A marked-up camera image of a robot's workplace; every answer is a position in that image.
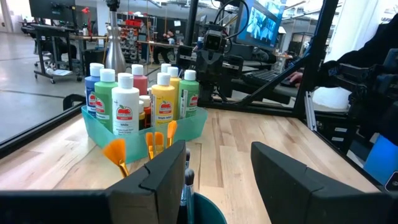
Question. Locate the blue box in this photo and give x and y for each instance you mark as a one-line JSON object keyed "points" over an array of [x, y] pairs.
{"points": [[381, 158]]}

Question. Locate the large green paint bottle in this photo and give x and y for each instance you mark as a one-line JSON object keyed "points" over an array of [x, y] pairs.
{"points": [[104, 99]]}

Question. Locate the large dark teal paint bottle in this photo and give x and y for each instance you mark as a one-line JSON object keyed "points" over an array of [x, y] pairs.
{"points": [[165, 67]]}

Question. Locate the small ochre paint bottle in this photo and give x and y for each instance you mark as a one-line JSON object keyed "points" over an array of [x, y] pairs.
{"points": [[141, 118]]}

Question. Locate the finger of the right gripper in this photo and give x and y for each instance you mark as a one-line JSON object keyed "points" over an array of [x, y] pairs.
{"points": [[202, 93], [211, 93]]}

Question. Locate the black keyboard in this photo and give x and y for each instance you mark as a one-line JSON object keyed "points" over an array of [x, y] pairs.
{"points": [[264, 76]]}

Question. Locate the dark green cup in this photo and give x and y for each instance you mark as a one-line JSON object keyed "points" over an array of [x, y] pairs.
{"points": [[208, 211]]}

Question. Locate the white shade chrome table lamp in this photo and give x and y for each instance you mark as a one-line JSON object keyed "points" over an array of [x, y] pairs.
{"points": [[115, 46]]}

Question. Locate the black monitor on cart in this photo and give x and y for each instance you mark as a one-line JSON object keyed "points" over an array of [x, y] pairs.
{"points": [[51, 7]]}

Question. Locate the light green labelled paint bottle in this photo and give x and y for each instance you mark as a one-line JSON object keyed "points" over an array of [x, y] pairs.
{"points": [[189, 96]]}

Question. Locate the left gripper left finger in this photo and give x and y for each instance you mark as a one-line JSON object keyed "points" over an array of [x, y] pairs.
{"points": [[140, 193]]}

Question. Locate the green translucent plastic bin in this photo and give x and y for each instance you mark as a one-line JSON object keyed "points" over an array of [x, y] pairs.
{"points": [[140, 146]]}

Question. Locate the large yellow-orange paint bottle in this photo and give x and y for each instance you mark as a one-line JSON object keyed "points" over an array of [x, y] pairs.
{"points": [[175, 84]]}

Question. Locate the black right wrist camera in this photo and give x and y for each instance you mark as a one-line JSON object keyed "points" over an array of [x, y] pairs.
{"points": [[214, 40]]}

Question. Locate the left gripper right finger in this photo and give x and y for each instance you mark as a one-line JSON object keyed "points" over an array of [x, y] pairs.
{"points": [[292, 193]]}

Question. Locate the grey laptop screen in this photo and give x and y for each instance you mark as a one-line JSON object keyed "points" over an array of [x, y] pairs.
{"points": [[261, 25]]}

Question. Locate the black equipment cart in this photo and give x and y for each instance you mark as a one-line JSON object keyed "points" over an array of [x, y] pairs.
{"points": [[56, 46]]}

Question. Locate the orange bristle paintbrush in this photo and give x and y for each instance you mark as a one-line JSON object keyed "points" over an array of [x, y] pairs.
{"points": [[116, 152]]}

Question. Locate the white printed paper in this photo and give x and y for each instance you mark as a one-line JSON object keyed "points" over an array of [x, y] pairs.
{"points": [[331, 98]]}

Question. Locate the background parts shelf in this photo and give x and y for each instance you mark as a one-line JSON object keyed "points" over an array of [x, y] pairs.
{"points": [[130, 37]]}

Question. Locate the person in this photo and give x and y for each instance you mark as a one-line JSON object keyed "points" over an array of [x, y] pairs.
{"points": [[164, 46], [367, 49]]}

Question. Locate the large bright yellow paint bottle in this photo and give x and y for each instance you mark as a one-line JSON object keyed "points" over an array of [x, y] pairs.
{"points": [[163, 102]]}

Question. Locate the large white paint bottle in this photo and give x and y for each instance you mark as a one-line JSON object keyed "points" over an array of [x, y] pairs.
{"points": [[125, 105]]}

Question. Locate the large pink paint bottle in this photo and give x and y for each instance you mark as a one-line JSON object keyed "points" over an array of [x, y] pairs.
{"points": [[140, 82]]}

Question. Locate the small orange paint bottle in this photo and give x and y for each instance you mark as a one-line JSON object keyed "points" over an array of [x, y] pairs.
{"points": [[146, 109]]}

